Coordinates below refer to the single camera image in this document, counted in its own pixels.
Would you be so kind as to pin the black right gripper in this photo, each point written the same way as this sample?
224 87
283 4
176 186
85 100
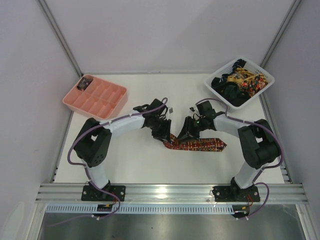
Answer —
188 128

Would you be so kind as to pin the yellow patterned tie in basket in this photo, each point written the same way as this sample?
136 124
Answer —
240 75

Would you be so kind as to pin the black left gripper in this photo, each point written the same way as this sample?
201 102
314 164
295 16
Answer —
162 130

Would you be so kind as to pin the rolled dark tie in tray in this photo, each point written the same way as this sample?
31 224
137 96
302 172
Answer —
83 83

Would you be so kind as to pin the red multicolour patterned tie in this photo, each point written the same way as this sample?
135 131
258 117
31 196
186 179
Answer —
196 145

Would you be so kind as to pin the red floral tie in basket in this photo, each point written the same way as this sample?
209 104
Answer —
254 86

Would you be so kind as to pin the aluminium front rail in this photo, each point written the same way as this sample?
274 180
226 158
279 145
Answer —
166 193

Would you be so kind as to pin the white perforated plastic basket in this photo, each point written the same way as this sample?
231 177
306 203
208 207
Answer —
228 69

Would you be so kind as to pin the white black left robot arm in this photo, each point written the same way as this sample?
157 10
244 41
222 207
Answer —
92 142

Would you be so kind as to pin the white slotted cable duct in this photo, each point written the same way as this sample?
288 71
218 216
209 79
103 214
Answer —
85 208

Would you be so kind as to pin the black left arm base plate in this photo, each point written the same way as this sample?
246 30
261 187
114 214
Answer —
91 194

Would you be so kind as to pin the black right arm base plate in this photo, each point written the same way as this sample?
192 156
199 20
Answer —
232 193

